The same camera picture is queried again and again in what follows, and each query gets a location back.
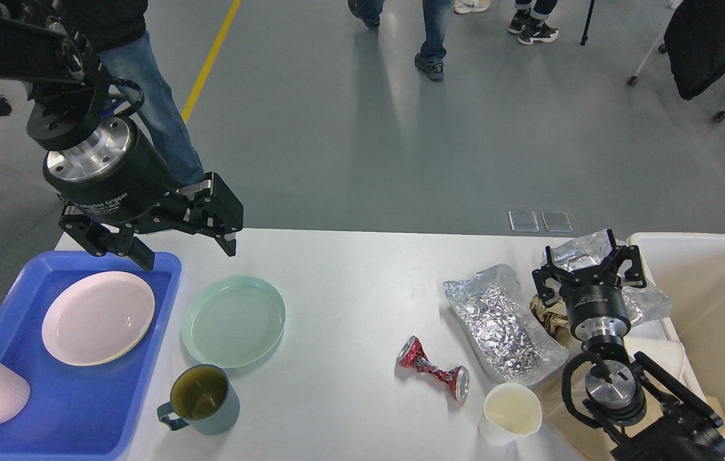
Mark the large crumpled foil tray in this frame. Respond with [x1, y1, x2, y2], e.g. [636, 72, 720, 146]
[443, 264, 569, 386]

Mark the white paper cup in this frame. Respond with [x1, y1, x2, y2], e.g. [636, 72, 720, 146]
[478, 382, 543, 446]

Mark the person in blue jeans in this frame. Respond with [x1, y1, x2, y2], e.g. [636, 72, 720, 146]
[61, 1, 204, 186]

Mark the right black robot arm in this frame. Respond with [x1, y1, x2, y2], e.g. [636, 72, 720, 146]
[532, 230, 725, 460]

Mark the small crumpled foil sheet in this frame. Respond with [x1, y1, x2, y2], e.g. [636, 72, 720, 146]
[551, 230, 673, 326]

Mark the pink ceramic plate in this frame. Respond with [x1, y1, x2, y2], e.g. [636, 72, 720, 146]
[41, 271, 156, 366]

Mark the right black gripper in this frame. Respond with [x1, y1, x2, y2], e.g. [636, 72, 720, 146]
[532, 229, 648, 339]

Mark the crumpled brown paper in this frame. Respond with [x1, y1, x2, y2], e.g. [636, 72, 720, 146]
[529, 295, 573, 347]

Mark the blue plastic tray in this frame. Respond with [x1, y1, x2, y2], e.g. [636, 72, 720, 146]
[0, 251, 182, 460]

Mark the person in black sneakers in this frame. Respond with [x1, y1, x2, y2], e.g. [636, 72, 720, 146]
[452, 0, 559, 45]

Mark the teal ceramic mug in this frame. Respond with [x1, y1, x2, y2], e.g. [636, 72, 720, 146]
[156, 364, 240, 435]

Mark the chair with black jacket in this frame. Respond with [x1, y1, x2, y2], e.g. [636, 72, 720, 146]
[626, 1, 725, 123]

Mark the crushed red soda can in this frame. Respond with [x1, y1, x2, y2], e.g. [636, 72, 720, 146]
[396, 336, 470, 403]

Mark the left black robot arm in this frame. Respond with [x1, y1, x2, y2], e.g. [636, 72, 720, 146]
[0, 1, 243, 270]

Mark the green ceramic plate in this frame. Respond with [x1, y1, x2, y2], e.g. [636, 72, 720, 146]
[181, 275, 286, 369]

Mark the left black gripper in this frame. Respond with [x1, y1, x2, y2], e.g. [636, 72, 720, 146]
[43, 117, 243, 271]

